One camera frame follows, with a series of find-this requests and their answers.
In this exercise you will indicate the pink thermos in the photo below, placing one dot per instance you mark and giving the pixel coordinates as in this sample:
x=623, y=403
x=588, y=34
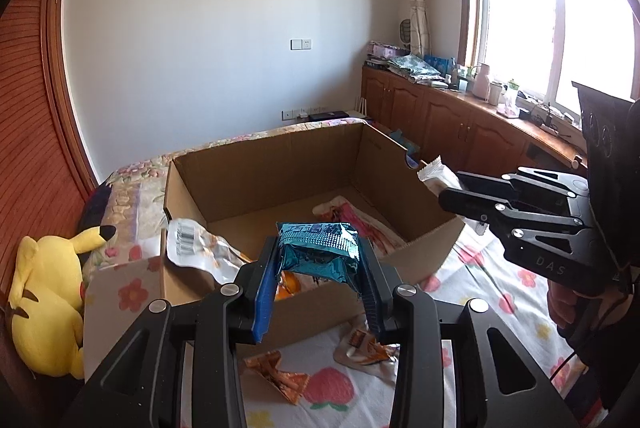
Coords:
x=481, y=81

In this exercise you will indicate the wooden wardrobe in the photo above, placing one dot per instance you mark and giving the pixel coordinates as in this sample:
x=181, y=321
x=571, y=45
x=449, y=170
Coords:
x=30, y=108

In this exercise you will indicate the bronze candy bar wrapper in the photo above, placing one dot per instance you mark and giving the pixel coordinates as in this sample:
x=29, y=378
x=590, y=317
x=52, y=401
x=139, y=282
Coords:
x=280, y=375

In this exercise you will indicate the white router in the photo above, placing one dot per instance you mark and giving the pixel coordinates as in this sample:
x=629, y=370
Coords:
x=363, y=106

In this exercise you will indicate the teal patterned cloth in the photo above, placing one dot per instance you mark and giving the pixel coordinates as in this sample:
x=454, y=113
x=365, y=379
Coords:
x=415, y=66

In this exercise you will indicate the floral bedsheet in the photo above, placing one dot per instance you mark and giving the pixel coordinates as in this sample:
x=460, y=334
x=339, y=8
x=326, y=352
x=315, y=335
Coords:
x=475, y=293

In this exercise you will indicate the person's right hand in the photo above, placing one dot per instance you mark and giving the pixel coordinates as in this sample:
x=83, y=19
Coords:
x=567, y=308

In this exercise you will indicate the small white snack packet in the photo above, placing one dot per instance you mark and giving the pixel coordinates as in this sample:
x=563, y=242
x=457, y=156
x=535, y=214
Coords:
x=436, y=175

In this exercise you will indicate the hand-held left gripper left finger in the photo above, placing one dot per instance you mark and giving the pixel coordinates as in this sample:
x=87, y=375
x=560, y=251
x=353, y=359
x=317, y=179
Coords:
x=265, y=298

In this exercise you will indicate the orange clear snack pouch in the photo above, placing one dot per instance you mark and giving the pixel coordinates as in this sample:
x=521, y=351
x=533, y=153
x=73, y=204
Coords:
x=288, y=289

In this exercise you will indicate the window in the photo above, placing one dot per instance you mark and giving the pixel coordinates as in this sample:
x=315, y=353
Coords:
x=550, y=8

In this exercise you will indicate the white wall socket strip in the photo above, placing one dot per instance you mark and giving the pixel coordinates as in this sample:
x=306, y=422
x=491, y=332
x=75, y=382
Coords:
x=300, y=114

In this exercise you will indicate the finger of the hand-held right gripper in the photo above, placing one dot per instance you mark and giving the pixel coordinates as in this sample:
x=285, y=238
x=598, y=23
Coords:
x=465, y=202
x=540, y=188

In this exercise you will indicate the small desk fan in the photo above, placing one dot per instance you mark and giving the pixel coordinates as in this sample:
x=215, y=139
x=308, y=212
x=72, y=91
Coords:
x=405, y=31

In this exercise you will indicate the pink box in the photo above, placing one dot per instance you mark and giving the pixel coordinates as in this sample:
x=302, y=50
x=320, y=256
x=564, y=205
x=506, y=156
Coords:
x=384, y=50

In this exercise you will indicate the cardboard box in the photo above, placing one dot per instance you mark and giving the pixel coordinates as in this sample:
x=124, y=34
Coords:
x=280, y=178

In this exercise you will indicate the wooden cabinet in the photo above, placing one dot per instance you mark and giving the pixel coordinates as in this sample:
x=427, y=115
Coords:
x=440, y=118

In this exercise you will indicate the silver barcode snack pouch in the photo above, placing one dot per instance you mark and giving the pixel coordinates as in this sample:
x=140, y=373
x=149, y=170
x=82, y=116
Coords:
x=200, y=248

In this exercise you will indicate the pink snack packet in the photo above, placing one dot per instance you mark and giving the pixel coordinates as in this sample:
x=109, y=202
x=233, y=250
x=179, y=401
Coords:
x=355, y=220

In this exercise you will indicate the white wall switch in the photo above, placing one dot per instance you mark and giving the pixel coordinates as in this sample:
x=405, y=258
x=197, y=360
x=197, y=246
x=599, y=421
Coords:
x=300, y=43

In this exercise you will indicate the white cup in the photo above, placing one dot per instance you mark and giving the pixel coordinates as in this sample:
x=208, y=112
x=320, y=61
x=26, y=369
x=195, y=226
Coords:
x=495, y=94

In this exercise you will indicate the white orange snack packet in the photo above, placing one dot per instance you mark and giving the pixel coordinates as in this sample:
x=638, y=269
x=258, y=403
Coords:
x=362, y=350

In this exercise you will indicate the teal snack packet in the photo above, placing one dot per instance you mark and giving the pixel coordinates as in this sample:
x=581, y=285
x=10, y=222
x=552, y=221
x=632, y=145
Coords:
x=320, y=253

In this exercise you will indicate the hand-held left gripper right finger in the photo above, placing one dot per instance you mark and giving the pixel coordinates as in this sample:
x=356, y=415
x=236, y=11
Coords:
x=372, y=303

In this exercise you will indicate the yellow plush toy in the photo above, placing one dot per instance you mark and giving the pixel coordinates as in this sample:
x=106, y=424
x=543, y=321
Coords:
x=45, y=293

